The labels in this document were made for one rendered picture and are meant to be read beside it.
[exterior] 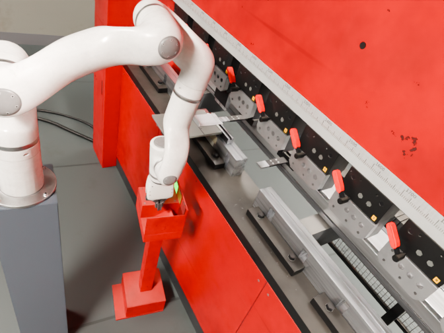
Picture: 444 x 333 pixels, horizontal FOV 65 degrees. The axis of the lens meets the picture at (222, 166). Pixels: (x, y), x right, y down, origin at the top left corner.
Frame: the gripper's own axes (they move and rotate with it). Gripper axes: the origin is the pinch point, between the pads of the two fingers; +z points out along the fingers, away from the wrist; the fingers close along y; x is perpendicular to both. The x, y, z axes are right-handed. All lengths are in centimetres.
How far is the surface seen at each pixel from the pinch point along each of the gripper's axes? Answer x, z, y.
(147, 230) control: 4.9, 9.1, 5.1
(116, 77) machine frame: -114, 8, 4
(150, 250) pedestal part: -2.0, 33.4, 2.2
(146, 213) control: -4.5, 9.9, 4.0
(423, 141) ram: 47, -65, -49
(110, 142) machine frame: -113, 59, 10
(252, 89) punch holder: -12, -43, -35
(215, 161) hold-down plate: -15.8, -5.1, -27.8
